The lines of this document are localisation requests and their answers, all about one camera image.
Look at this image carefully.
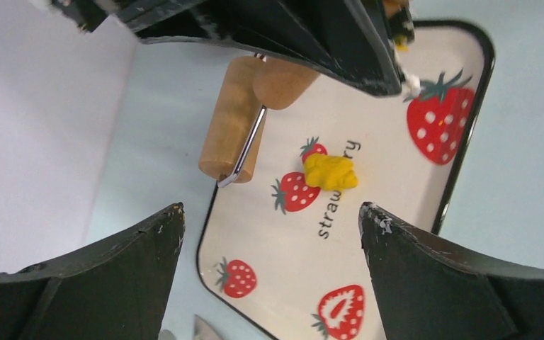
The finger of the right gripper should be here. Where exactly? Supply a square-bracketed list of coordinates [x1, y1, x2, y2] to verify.
[49, 0, 125, 33]
[112, 0, 407, 98]

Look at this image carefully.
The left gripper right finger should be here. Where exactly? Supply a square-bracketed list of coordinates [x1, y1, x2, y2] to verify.
[358, 202, 544, 339]

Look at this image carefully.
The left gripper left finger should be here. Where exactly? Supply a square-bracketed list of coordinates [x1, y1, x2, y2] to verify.
[0, 203, 185, 339]

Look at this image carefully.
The yellow dough piece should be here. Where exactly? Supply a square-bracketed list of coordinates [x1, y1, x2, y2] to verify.
[303, 153, 358, 191]

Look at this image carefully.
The strawberry pattern white tray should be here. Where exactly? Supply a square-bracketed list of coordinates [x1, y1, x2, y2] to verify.
[197, 21, 494, 339]

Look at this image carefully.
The metal scraper wooden handle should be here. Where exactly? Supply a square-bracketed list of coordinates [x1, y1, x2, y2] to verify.
[193, 314, 223, 340]

